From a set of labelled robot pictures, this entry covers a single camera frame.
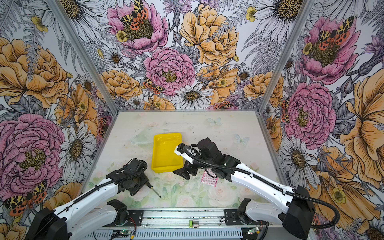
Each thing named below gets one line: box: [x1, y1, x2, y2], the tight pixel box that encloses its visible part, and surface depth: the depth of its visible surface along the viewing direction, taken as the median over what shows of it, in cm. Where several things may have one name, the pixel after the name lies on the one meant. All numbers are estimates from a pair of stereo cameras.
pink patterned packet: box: [201, 168, 219, 187], surface depth 88 cm
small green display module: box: [188, 219, 200, 229], surface depth 72 cm
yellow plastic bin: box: [151, 133, 184, 174], surface depth 98 cm
